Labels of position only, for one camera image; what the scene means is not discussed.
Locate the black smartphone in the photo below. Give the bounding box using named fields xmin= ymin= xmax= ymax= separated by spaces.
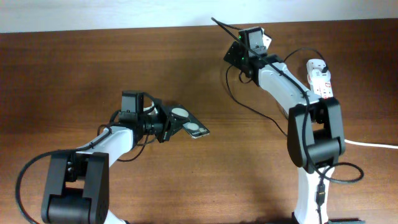
xmin=171 ymin=105 xmax=210 ymax=139

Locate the black charging cable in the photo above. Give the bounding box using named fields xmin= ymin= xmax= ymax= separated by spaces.
xmin=224 ymin=47 xmax=328 ymax=138

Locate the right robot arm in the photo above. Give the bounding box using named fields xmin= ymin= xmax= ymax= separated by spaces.
xmin=224 ymin=27 xmax=346 ymax=223

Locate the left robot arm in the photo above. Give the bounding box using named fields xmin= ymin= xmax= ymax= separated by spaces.
xmin=41 ymin=90 xmax=200 ymax=223

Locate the white power strip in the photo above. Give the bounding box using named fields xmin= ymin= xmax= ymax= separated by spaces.
xmin=306 ymin=59 xmax=333 ymax=99

